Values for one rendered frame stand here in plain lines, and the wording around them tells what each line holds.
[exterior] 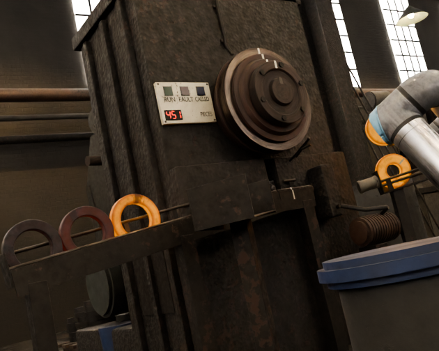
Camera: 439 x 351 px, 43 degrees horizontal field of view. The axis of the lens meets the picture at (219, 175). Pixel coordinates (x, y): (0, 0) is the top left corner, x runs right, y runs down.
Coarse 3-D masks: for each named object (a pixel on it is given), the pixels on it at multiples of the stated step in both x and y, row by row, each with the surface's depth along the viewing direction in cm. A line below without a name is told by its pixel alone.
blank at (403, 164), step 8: (384, 160) 248; (392, 160) 248; (400, 160) 248; (376, 168) 248; (384, 168) 248; (400, 168) 248; (408, 168) 247; (384, 176) 247; (400, 176) 247; (392, 184) 247; (400, 184) 247
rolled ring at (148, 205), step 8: (120, 200) 193; (128, 200) 195; (136, 200) 196; (144, 200) 198; (112, 208) 193; (120, 208) 192; (144, 208) 199; (152, 208) 199; (112, 216) 190; (120, 216) 192; (152, 216) 198; (120, 224) 191; (152, 224) 197; (120, 232) 190
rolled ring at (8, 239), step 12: (12, 228) 171; (24, 228) 173; (36, 228) 175; (48, 228) 177; (12, 240) 170; (48, 240) 179; (60, 240) 178; (12, 252) 169; (60, 252) 177; (12, 264) 169
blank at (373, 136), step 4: (368, 120) 251; (368, 124) 250; (368, 128) 250; (372, 128) 250; (368, 132) 250; (372, 132) 249; (376, 132) 249; (368, 136) 251; (372, 136) 249; (376, 136) 249; (372, 140) 250; (376, 140) 249; (380, 140) 249; (380, 144) 250; (384, 144) 249
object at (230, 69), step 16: (256, 48) 244; (288, 64) 252; (224, 80) 229; (224, 96) 228; (224, 112) 231; (240, 128) 228; (304, 128) 247; (256, 144) 231; (272, 144) 235; (288, 144) 240
